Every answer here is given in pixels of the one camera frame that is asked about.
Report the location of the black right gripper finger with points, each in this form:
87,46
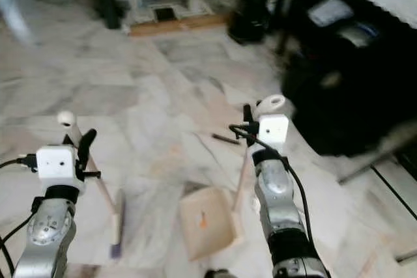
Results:
248,114

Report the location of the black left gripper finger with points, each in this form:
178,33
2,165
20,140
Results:
67,138
85,151

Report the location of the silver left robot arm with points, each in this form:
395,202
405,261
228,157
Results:
47,232

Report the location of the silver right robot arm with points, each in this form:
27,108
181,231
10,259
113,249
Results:
283,213

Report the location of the small dark stick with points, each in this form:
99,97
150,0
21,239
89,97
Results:
226,138

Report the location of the black bucket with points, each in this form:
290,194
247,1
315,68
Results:
251,12

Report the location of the wooden plank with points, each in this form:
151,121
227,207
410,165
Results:
179,25

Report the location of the large black bag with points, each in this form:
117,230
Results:
358,83

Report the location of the grey metal leg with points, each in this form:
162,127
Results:
374,157

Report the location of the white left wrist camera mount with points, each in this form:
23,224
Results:
55,163

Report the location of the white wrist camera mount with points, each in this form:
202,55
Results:
55,163
273,130

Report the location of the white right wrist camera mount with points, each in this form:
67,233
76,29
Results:
273,130

